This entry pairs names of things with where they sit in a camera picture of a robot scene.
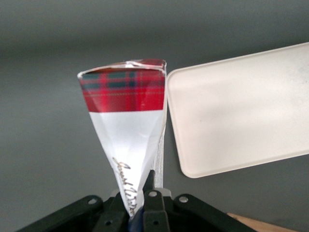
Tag white rectangular tray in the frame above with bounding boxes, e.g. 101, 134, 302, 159
166, 42, 309, 179

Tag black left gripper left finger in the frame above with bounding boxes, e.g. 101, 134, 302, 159
16, 190, 129, 232

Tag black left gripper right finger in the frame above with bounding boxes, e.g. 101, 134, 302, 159
141, 170, 252, 232

